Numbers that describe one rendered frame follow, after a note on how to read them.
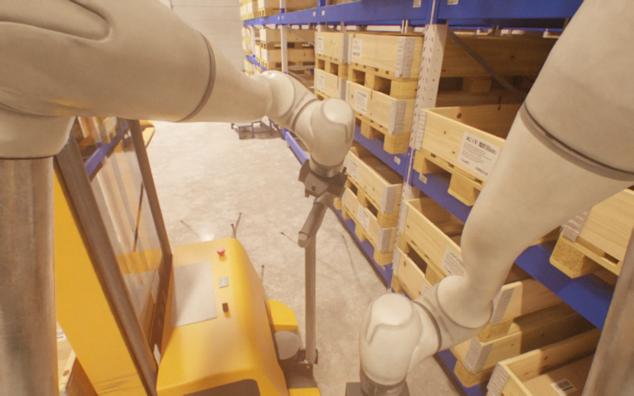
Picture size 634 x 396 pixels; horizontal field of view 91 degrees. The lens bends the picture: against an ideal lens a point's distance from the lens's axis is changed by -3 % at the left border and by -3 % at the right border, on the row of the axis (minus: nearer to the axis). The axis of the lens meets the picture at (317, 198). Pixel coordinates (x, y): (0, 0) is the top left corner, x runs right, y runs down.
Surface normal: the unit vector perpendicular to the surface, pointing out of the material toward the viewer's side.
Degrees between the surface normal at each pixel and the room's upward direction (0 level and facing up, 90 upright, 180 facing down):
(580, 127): 100
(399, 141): 90
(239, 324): 14
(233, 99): 108
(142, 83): 114
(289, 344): 0
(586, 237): 90
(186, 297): 0
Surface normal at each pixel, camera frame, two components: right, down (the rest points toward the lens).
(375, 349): -0.59, 0.24
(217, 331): 0.01, -0.88
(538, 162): -0.87, 0.40
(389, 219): 0.29, 0.45
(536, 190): -0.74, 0.55
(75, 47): 0.72, 0.47
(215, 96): 0.87, 0.48
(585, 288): -0.96, 0.13
